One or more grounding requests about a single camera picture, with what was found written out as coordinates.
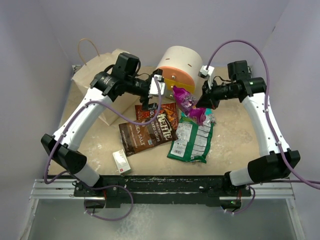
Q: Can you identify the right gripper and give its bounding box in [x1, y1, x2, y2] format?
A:
[195, 78, 238, 110]

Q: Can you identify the teal snack bag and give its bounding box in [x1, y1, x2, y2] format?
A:
[181, 108, 216, 126]

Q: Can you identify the purple snack bag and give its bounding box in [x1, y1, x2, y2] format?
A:
[173, 86, 206, 126]

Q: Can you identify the green snack bag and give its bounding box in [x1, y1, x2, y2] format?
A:
[167, 116, 215, 164]

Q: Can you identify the white paper bag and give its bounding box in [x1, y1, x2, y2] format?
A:
[71, 37, 146, 127]

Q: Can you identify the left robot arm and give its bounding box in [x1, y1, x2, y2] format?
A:
[41, 52, 166, 196]

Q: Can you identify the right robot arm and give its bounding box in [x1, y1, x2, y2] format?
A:
[196, 60, 301, 196]

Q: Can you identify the red chips bag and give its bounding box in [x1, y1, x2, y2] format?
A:
[134, 102, 179, 131]

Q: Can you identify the brown Kettle chips bag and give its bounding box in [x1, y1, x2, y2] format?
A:
[118, 112, 178, 157]

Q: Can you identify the pastel mini drawer cabinet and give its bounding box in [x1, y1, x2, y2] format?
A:
[156, 46, 203, 99]

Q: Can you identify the small white box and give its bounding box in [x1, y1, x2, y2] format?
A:
[112, 149, 132, 175]

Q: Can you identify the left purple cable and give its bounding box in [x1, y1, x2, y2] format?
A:
[43, 76, 163, 221]

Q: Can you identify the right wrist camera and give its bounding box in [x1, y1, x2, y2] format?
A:
[198, 65, 215, 90]

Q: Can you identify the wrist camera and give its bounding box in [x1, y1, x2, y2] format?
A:
[148, 74, 166, 98]
[198, 65, 215, 90]

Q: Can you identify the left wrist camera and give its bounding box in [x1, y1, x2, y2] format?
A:
[148, 74, 166, 98]

